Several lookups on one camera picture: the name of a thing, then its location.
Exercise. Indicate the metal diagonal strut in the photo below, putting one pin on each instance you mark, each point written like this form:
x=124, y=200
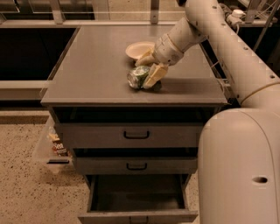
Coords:
x=267, y=24

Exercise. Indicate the grey middle drawer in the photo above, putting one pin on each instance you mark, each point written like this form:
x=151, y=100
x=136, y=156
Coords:
x=134, y=165

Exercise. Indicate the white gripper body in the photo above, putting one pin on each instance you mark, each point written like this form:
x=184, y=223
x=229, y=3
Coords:
x=166, y=51

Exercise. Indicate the clear plastic storage bin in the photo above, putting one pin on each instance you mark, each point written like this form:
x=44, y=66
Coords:
x=43, y=152

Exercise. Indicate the grey open bottom drawer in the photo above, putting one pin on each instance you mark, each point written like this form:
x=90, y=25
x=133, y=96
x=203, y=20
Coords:
x=137, y=199

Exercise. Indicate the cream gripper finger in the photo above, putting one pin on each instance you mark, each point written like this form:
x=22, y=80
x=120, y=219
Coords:
x=146, y=59
x=156, y=73

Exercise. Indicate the snack packet in bin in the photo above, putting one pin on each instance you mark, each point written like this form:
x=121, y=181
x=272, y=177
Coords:
x=58, y=147

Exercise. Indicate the grey top drawer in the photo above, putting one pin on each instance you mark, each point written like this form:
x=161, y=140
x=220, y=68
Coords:
x=89, y=135

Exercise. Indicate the grey drawer cabinet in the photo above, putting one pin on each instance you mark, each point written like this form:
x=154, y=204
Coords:
x=91, y=86

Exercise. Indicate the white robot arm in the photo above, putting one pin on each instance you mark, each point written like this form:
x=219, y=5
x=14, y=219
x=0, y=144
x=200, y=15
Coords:
x=239, y=147

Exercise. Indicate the white paper bowl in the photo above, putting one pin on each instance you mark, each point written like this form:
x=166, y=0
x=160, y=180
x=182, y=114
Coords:
x=136, y=50

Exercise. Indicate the crushed green soda can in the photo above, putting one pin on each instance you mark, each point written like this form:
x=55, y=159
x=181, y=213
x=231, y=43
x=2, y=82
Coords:
x=137, y=75

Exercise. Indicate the white power strip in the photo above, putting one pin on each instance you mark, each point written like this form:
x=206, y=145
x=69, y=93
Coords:
x=233, y=17

